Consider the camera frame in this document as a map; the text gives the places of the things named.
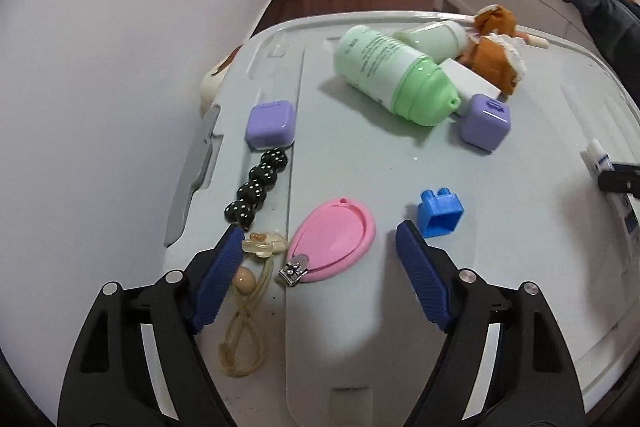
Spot white ointment tube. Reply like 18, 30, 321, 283
585, 139, 639, 257

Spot pink oval nail clipper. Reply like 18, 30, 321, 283
279, 197, 376, 287

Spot pale green small bottle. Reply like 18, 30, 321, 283
393, 20, 469, 64

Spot green cap lotion bottle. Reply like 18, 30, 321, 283
333, 25, 462, 127

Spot purple cube charger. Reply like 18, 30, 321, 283
460, 93, 512, 153

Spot blue toy building block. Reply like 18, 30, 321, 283
418, 187, 464, 239

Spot orange plush animal toy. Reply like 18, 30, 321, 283
457, 32, 527, 98

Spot black bead hair clip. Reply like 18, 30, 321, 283
224, 147, 288, 231

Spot white charger block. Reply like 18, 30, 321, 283
439, 58, 500, 113

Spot brown plush head pen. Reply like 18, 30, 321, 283
474, 4, 549, 49

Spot purple earbud case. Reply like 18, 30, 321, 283
245, 101, 296, 150

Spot beige cord with bead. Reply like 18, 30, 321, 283
217, 230, 290, 379

